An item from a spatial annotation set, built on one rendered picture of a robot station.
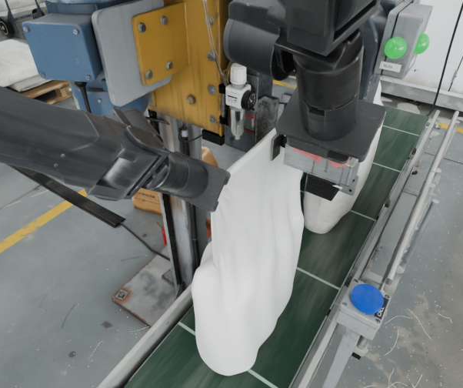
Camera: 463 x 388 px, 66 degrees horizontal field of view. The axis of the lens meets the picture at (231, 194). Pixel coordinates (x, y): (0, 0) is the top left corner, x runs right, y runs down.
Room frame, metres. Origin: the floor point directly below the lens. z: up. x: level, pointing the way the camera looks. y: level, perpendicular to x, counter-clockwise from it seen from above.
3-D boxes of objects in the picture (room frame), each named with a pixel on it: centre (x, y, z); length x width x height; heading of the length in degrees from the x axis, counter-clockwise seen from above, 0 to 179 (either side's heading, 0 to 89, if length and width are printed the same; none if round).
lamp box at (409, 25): (0.57, -0.26, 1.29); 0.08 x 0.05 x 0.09; 146
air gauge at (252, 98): (0.63, -0.03, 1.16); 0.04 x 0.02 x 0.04; 146
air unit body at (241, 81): (0.64, -0.02, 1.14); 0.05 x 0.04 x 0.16; 56
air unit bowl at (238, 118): (0.64, -0.01, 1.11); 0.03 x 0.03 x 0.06
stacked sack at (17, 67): (3.02, 1.80, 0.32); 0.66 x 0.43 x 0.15; 144
